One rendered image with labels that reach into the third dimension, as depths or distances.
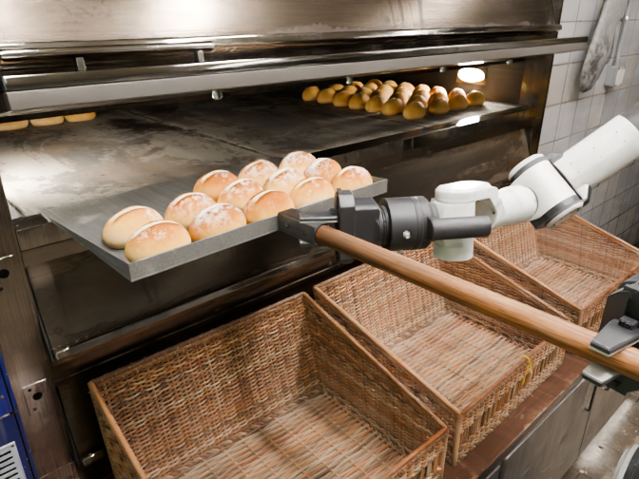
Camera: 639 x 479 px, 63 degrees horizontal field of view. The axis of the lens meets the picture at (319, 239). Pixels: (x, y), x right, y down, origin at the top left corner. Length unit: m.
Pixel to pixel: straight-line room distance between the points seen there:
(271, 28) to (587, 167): 0.67
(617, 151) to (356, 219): 0.52
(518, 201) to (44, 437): 1.01
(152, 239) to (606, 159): 0.81
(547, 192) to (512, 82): 1.22
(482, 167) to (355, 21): 0.83
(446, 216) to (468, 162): 1.02
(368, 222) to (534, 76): 1.47
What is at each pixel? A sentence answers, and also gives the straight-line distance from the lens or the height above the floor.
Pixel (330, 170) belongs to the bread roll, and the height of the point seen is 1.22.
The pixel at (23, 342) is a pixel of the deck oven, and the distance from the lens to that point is 1.09.
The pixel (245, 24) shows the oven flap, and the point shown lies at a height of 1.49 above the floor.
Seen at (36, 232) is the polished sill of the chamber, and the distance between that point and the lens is 1.01.
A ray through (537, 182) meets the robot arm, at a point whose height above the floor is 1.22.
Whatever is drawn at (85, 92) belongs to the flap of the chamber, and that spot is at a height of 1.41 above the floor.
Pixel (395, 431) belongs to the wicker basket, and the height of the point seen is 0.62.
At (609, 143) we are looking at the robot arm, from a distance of 1.10.
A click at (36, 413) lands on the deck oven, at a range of 1.17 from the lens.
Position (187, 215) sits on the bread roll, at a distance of 0.87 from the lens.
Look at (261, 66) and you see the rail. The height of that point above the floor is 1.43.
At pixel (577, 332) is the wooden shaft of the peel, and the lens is 0.62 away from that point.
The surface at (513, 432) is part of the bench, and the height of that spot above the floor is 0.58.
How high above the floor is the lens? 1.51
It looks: 24 degrees down
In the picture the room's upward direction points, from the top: straight up
